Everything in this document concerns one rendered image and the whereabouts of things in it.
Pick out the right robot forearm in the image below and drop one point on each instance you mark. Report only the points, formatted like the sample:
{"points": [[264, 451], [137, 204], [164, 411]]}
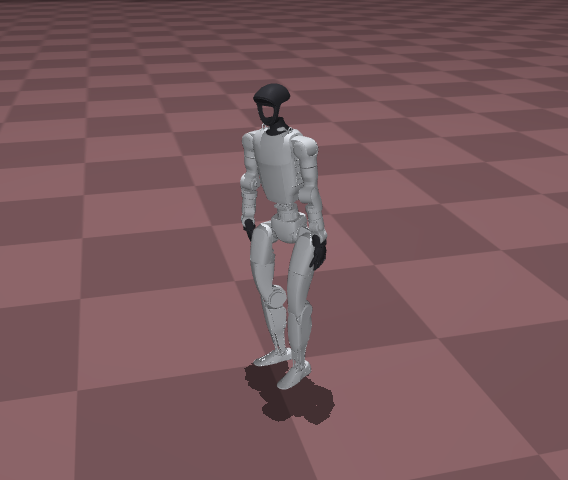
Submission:
{"points": [[248, 205]]}

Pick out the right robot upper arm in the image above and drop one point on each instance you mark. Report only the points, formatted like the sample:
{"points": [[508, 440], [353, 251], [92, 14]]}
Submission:
{"points": [[250, 180]]}

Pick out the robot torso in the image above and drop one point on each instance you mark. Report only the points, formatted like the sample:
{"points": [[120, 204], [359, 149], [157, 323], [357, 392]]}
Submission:
{"points": [[280, 176]]}

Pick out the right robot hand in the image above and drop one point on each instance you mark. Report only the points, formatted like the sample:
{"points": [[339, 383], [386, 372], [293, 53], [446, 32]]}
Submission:
{"points": [[249, 227]]}

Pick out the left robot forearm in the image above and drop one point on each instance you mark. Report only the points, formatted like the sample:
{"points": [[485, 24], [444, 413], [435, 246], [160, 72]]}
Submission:
{"points": [[315, 218]]}

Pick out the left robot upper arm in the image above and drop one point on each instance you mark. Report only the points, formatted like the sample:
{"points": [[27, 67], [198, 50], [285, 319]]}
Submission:
{"points": [[306, 150]]}

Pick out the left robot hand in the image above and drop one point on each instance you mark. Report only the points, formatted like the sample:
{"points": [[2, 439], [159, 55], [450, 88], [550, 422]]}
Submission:
{"points": [[319, 252]]}

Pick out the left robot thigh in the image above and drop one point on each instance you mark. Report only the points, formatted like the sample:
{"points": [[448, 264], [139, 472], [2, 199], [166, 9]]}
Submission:
{"points": [[299, 273]]}

